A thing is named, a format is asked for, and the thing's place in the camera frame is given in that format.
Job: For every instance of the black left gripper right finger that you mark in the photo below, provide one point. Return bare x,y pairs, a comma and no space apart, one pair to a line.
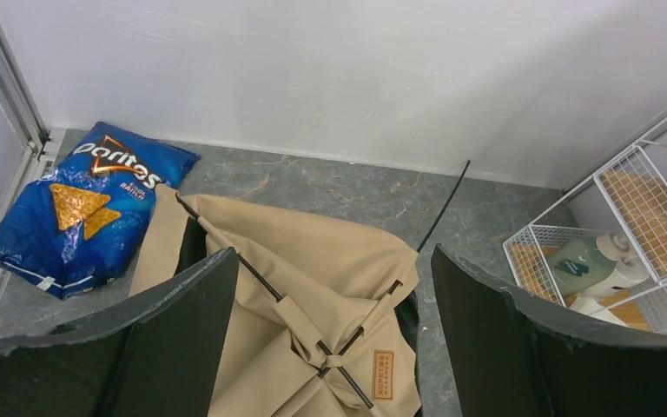
515,354

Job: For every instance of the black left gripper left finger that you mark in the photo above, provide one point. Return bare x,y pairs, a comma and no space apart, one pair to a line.
154,354

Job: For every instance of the beige fabric pet tent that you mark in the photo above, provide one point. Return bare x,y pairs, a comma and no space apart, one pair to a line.
269,362

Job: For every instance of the blue Doritos chip bag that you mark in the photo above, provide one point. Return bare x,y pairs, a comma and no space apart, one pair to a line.
76,227

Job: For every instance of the white wire shelf rack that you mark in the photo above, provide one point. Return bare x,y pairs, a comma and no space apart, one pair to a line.
626,194

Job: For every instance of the aluminium frame post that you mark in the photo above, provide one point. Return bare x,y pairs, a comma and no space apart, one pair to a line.
0,172

